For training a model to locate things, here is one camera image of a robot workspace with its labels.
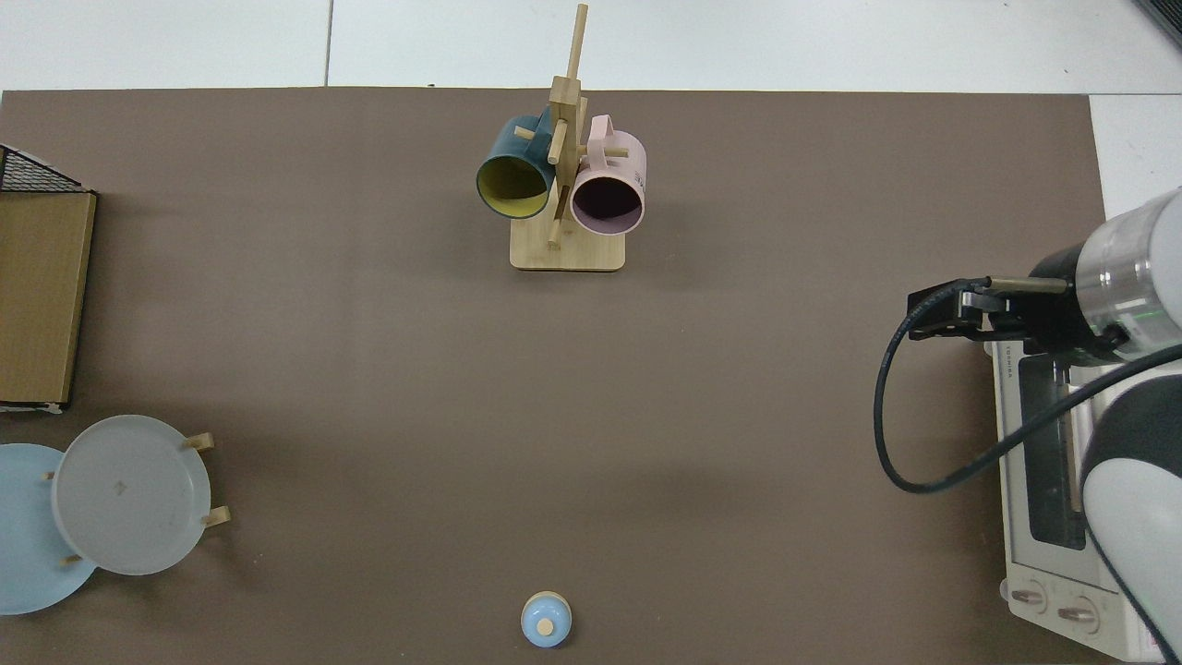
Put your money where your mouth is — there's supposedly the teal mug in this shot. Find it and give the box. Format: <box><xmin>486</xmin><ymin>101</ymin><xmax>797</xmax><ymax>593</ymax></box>
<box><xmin>476</xmin><ymin>113</ymin><xmax>558</xmax><ymax>220</ymax></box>

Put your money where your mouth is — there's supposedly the grey plate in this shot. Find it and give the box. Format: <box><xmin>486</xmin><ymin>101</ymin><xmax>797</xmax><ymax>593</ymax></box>
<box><xmin>51</xmin><ymin>415</ymin><xmax>212</xmax><ymax>576</ymax></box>

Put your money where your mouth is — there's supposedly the small blue round bell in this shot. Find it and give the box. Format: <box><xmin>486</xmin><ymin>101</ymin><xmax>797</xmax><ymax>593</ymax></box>
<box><xmin>521</xmin><ymin>592</ymin><xmax>573</xmax><ymax>648</ymax></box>

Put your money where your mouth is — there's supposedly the brown table cloth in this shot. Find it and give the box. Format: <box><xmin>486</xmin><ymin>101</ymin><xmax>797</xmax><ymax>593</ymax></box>
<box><xmin>0</xmin><ymin>88</ymin><xmax>1109</xmax><ymax>665</ymax></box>

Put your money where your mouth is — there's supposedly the pink mug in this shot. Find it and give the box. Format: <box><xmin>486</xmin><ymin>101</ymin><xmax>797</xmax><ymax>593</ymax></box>
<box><xmin>570</xmin><ymin>115</ymin><xmax>647</xmax><ymax>236</ymax></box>

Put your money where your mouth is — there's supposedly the pale toaster oven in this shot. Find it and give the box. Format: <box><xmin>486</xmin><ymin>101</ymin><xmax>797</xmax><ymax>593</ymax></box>
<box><xmin>993</xmin><ymin>337</ymin><xmax>1182</xmax><ymax>664</ymax></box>

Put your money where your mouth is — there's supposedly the light blue plate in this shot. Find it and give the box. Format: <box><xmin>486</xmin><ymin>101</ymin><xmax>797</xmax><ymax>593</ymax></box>
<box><xmin>0</xmin><ymin>443</ymin><xmax>98</xmax><ymax>616</ymax></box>

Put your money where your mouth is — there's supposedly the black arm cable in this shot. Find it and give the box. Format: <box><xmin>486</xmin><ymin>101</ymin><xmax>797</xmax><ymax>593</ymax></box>
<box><xmin>873</xmin><ymin>275</ymin><xmax>1182</xmax><ymax>494</ymax></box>

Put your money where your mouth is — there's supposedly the wooden cup stand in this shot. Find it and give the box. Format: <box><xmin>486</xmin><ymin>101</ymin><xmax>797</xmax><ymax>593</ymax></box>
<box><xmin>510</xmin><ymin>3</ymin><xmax>629</xmax><ymax>272</ymax></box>

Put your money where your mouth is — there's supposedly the wooden plate rack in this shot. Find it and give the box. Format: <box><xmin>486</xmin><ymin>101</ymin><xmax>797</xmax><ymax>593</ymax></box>
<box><xmin>42</xmin><ymin>432</ymin><xmax>232</xmax><ymax>566</ymax></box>

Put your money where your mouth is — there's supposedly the wire basket with wooden floor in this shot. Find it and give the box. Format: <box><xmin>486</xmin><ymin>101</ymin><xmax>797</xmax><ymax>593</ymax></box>
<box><xmin>0</xmin><ymin>143</ymin><xmax>98</xmax><ymax>414</ymax></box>

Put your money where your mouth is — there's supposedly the dark flat panel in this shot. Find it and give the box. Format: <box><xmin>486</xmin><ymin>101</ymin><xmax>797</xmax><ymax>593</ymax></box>
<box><xmin>1136</xmin><ymin>0</ymin><xmax>1182</xmax><ymax>49</ymax></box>

